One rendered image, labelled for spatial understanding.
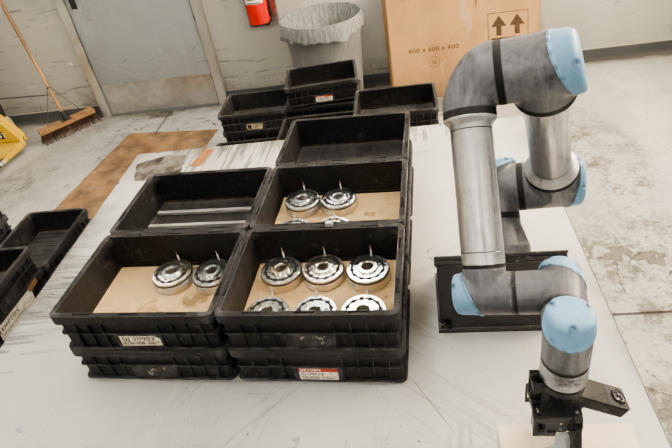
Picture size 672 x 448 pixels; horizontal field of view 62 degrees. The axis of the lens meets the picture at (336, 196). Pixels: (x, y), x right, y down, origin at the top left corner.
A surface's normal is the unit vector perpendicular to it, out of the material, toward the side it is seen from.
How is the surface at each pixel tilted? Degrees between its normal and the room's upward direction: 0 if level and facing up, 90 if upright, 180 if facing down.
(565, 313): 0
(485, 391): 0
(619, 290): 0
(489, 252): 52
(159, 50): 90
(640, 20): 90
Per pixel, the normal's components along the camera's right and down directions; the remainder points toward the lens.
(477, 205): -0.28, -0.05
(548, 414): -0.15, -0.81
